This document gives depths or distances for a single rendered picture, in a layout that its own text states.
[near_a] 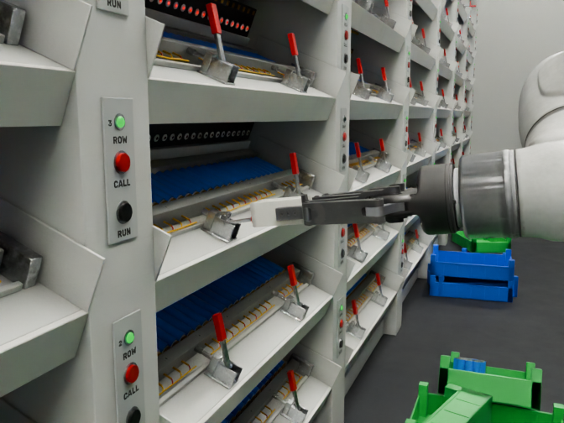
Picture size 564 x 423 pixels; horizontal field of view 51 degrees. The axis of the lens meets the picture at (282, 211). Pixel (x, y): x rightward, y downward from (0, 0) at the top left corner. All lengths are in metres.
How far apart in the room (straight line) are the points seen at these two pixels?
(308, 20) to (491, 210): 0.64
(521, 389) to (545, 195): 0.78
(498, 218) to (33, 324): 0.42
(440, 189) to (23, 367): 0.41
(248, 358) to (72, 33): 0.53
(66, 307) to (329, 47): 0.76
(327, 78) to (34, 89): 0.74
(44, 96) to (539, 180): 0.43
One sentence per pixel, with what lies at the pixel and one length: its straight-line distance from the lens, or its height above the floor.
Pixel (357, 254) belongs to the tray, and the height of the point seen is 0.36.
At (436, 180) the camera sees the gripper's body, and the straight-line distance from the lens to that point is 0.62.
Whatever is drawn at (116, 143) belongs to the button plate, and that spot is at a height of 0.66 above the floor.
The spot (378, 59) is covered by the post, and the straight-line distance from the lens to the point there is 1.82.
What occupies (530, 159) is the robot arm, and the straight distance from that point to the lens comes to 0.61.
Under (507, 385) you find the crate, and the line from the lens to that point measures 1.33.
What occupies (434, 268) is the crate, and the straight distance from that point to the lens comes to 2.32.
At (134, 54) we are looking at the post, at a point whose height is 0.73.
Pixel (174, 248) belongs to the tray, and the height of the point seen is 0.54.
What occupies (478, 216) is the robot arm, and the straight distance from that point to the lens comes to 0.61.
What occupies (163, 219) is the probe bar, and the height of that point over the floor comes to 0.56.
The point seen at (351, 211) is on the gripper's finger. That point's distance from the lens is 0.62.
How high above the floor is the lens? 0.68
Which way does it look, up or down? 9 degrees down
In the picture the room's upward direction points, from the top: straight up
